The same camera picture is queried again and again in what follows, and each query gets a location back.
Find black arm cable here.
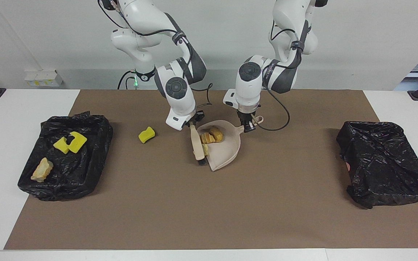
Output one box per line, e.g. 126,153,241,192
98,0,214,108
254,20,302,132

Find white power strip box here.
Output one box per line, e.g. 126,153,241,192
24,70,63,87

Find black base cable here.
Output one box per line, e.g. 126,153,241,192
117,70,137,90

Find brown table mat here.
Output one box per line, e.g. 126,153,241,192
4,90,418,250

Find striped croissant bread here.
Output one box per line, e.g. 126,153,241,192
30,157,54,182

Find black bag lined bin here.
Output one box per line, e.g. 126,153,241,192
336,121,418,209
17,112,114,202

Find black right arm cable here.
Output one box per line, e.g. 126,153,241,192
98,0,214,108

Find beige hand brush black bristles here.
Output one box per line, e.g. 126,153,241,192
190,123,208,166

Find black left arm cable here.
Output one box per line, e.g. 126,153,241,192
254,20,302,132

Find brown bread bun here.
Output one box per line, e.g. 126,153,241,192
209,127,224,142

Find beige plastic dustpan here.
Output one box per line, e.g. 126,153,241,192
196,115,264,172

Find notched yellow sponge piece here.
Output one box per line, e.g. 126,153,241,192
67,131,88,153

